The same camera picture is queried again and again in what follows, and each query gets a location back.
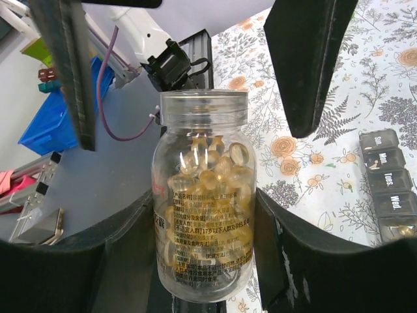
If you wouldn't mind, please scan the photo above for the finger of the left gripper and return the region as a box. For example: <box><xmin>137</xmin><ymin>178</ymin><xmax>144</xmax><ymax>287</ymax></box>
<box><xmin>31</xmin><ymin>0</ymin><xmax>95</xmax><ymax>151</ymax></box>
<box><xmin>264</xmin><ymin>0</ymin><xmax>357</xmax><ymax>138</ymax></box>

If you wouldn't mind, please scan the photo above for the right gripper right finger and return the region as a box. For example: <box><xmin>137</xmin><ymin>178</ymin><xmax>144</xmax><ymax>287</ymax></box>
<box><xmin>254</xmin><ymin>190</ymin><xmax>416</xmax><ymax>312</ymax></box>

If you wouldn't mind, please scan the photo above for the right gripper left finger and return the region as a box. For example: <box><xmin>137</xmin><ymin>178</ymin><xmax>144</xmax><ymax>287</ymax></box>
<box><xmin>1</xmin><ymin>191</ymin><xmax>153</xmax><ymax>312</ymax></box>

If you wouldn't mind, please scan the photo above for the grey weekly pill organizer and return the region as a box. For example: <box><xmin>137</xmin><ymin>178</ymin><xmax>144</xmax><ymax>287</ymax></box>
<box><xmin>359</xmin><ymin>129</ymin><xmax>416</xmax><ymax>243</ymax></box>

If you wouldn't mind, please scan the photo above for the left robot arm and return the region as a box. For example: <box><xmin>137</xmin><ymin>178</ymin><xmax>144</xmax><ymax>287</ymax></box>
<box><xmin>29</xmin><ymin>1</ymin><xmax>357</xmax><ymax>151</ymax></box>

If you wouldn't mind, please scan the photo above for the floral table mat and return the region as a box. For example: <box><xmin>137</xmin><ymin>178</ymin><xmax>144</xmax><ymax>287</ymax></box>
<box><xmin>213</xmin><ymin>1</ymin><xmax>416</xmax><ymax>312</ymax></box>

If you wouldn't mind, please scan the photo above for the blue plastic bin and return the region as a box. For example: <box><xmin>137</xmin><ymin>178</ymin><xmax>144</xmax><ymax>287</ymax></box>
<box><xmin>18</xmin><ymin>55</ymin><xmax>115</xmax><ymax>157</ymax></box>

